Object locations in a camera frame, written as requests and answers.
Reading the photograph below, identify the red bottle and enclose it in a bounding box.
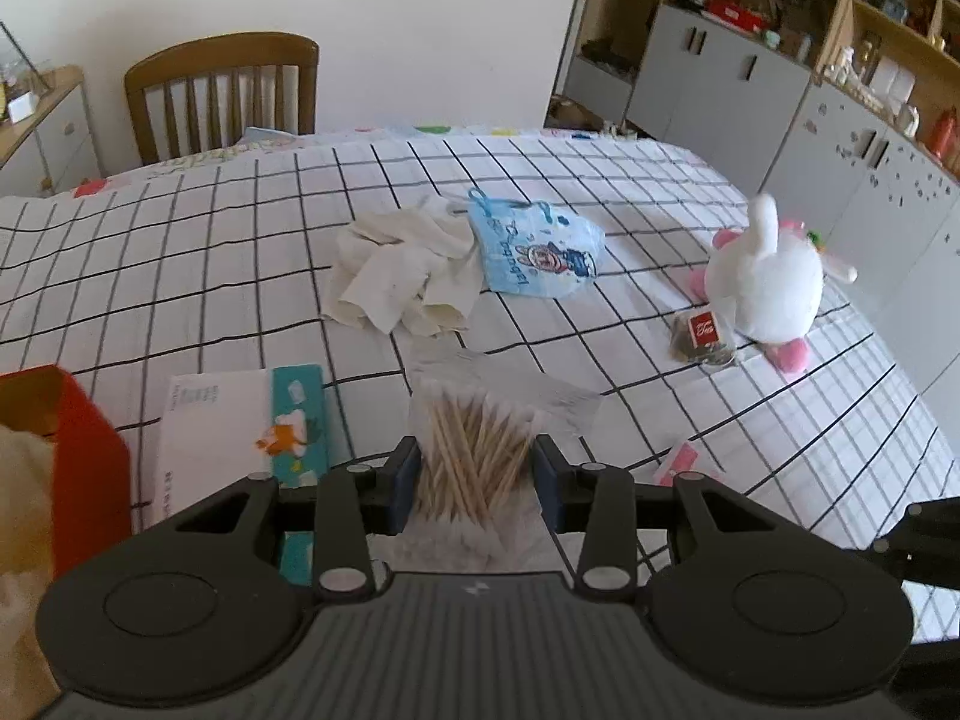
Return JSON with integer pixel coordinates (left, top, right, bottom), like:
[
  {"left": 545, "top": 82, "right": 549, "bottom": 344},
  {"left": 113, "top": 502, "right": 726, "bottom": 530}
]
[{"left": 930, "top": 106, "right": 959, "bottom": 158}]

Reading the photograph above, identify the grey wooden wall cabinet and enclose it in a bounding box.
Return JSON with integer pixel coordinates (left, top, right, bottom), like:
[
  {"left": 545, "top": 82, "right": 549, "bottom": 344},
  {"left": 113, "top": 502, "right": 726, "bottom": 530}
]
[{"left": 544, "top": 0, "right": 960, "bottom": 391}]

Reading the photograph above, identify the wooden chair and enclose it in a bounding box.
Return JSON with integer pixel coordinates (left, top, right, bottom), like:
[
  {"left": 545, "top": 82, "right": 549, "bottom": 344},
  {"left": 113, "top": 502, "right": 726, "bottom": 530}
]
[{"left": 124, "top": 31, "right": 320, "bottom": 166}]

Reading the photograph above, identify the white pink plush rabbit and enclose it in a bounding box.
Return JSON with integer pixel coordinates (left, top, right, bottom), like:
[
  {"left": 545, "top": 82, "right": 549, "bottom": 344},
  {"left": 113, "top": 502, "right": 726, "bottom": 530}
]
[{"left": 688, "top": 193, "right": 860, "bottom": 376}]

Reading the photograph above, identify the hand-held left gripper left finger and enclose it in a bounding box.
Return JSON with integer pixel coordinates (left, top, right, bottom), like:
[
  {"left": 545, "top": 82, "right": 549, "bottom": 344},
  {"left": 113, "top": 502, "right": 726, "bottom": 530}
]
[{"left": 176, "top": 435, "right": 421, "bottom": 601}]

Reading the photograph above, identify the wooden side cabinet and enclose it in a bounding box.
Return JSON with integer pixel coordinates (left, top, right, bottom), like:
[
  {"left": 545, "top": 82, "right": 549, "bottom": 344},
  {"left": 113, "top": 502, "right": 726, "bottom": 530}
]
[{"left": 0, "top": 66, "right": 102, "bottom": 200}]

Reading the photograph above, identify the bag of cotton swabs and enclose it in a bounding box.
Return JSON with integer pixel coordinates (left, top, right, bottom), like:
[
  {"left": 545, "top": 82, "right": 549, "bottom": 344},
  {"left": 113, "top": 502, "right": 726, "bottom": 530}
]
[{"left": 405, "top": 349, "right": 605, "bottom": 563}]

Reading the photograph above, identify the black white checkered tablecloth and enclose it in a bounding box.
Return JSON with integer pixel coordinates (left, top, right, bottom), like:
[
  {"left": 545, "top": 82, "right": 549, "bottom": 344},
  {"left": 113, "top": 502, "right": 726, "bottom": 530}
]
[{"left": 0, "top": 136, "right": 960, "bottom": 646}]

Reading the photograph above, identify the white teal paper box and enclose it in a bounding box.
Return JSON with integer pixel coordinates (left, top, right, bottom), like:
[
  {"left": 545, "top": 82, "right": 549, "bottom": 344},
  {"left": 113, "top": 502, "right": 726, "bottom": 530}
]
[{"left": 142, "top": 364, "right": 331, "bottom": 586}]

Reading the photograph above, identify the red tin box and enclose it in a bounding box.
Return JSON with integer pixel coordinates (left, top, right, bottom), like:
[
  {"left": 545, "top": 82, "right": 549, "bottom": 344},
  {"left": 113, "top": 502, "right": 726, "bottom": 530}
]
[{"left": 0, "top": 365, "right": 134, "bottom": 698}]

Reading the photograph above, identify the tea bag red label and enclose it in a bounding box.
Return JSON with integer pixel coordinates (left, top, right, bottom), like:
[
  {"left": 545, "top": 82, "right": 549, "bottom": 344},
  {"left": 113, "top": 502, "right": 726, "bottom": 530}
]
[{"left": 670, "top": 305, "right": 740, "bottom": 368}]

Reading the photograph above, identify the white towel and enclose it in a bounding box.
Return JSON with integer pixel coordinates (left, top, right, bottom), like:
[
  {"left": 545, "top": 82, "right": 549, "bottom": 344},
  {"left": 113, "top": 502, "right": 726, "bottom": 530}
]
[{"left": 0, "top": 424, "right": 57, "bottom": 691}]

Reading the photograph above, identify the small pink white packet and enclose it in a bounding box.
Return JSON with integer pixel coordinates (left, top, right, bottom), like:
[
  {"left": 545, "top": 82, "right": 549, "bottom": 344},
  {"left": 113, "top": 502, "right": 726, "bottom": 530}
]
[{"left": 651, "top": 441, "right": 725, "bottom": 487}]

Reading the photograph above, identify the off-white rag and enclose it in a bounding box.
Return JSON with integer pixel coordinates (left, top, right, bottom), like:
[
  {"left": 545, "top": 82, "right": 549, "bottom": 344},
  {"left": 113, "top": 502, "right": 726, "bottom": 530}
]
[{"left": 322, "top": 195, "right": 485, "bottom": 337}]

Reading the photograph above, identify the blue printed face mask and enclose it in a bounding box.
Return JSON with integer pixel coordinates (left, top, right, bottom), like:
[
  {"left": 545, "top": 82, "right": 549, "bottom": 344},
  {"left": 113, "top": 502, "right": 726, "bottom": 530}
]
[{"left": 466, "top": 187, "right": 607, "bottom": 299}]

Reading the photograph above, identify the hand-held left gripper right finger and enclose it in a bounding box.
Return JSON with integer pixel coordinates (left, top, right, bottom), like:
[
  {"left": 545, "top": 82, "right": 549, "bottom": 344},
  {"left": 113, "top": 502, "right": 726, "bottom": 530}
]
[{"left": 531, "top": 435, "right": 785, "bottom": 601}]

